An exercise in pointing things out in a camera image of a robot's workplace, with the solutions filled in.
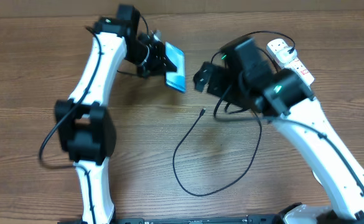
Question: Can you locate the blue Galaxy smartphone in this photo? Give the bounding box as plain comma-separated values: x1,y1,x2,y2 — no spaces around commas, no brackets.
166,42,186,93

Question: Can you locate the black charging cable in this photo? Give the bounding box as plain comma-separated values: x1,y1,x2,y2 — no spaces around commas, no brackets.
172,30,296,197

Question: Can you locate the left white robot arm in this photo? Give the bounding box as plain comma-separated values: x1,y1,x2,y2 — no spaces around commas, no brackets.
53,4,186,223

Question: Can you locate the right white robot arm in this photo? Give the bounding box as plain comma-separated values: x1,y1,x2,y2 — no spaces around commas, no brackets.
194,35,364,223

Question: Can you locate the white charger adapter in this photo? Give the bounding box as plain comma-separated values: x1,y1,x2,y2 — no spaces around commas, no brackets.
276,47,297,66

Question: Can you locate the white power strip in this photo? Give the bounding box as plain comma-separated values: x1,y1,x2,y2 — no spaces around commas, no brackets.
266,39,315,86

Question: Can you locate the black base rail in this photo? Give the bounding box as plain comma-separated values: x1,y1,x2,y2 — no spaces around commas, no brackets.
57,213,282,224

